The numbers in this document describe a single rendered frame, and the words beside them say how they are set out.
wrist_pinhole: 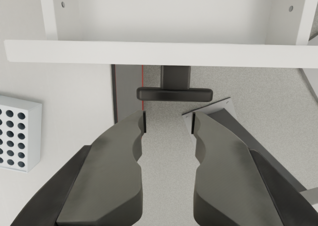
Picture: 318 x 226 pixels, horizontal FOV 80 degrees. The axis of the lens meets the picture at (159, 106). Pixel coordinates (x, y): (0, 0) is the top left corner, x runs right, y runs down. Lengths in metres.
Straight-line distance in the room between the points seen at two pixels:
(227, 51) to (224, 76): 0.99
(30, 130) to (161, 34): 0.27
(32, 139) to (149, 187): 1.11
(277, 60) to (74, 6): 0.22
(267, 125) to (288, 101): 0.18
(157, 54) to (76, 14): 0.13
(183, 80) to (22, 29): 0.29
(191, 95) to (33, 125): 0.30
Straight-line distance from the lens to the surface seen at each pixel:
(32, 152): 0.43
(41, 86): 0.40
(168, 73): 0.18
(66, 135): 0.41
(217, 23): 0.26
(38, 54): 0.19
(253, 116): 1.28
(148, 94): 0.18
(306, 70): 1.32
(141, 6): 0.26
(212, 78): 1.14
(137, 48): 0.16
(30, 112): 0.38
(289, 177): 0.67
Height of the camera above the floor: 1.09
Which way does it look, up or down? 73 degrees down
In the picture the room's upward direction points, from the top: 177 degrees counter-clockwise
